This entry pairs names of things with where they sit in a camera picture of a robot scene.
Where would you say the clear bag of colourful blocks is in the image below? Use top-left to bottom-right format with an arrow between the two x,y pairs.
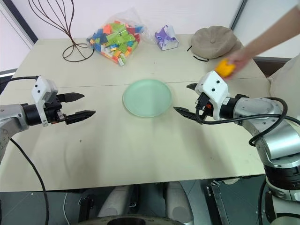
86,7 -> 151,68

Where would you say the black table frame bar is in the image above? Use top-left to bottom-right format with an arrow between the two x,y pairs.
206,180 -> 230,225

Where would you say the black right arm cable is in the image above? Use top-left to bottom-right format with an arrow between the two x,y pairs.
196,97 -> 300,225

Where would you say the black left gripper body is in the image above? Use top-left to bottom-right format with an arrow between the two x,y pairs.
44,93 -> 67,125

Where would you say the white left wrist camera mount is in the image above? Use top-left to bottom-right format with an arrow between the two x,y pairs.
31,75 -> 59,124

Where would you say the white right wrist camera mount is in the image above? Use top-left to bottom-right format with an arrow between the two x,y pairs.
194,70 -> 232,120

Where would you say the beige cushion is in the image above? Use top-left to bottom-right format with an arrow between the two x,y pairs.
267,55 -> 300,99

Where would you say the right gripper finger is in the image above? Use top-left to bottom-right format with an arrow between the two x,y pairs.
186,82 -> 200,92
173,106 -> 203,123

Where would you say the grey right robot leg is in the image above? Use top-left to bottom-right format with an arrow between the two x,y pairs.
165,181 -> 195,225

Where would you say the pale green plate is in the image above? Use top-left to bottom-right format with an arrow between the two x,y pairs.
122,78 -> 173,118

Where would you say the dark wall post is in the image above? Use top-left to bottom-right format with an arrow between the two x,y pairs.
229,0 -> 249,31

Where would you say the beige flat cap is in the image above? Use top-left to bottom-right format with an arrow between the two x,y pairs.
186,25 -> 242,62

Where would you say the person's bare hand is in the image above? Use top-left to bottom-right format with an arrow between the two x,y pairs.
225,47 -> 253,70

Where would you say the yellow toy object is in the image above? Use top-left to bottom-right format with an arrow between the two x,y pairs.
215,59 -> 236,78

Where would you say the dark window frame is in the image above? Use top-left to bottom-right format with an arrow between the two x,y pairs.
0,0 -> 39,50

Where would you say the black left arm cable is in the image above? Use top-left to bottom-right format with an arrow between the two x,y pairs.
0,75 -> 50,225

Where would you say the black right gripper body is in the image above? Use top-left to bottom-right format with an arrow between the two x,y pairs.
195,92 -> 213,120

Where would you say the brown wire stand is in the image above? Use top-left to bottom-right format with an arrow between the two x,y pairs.
28,0 -> 95,63

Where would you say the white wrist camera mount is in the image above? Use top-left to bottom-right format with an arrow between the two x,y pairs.
31,75 -> 59,124
194,70 -> 232,120

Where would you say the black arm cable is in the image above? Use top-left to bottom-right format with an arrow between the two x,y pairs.
0,75 -> 50,225
196,97 -> 300,225

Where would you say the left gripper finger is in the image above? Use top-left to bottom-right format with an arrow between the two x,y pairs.
57,92 -> 85,104
64,110 -> 97,125

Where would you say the grey left robot leg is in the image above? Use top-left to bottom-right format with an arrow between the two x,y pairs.
97,184 -> 132,219

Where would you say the grey robot leg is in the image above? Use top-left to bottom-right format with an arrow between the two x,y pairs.
165,181 -> 195,225
97,184 -> 132,219

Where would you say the purple and white box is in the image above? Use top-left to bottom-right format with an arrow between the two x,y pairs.
154,23 -> 180,51

